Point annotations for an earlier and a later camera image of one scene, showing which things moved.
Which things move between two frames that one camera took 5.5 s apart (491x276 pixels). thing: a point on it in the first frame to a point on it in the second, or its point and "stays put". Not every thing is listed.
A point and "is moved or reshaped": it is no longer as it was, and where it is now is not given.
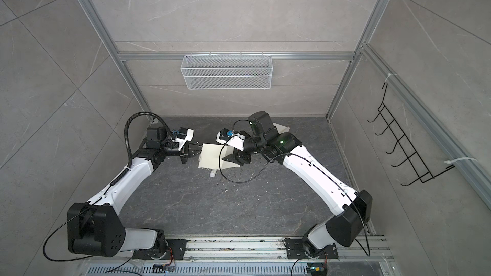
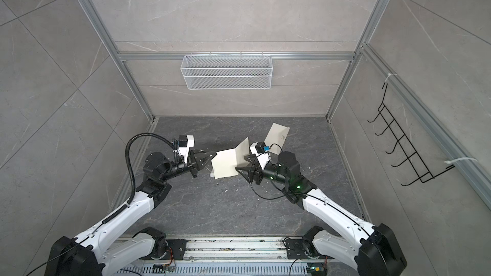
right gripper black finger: x=234 y=158 to x=245 y=170
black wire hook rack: x=422 y=172 stays put
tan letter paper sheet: x=210 y=156 is moved or reshaped
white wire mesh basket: x=227 y=71 stays put
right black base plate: x=295 y=250 stays put
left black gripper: x=189 y=152 to x=201 y=159
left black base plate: x=176 y=250 stays put
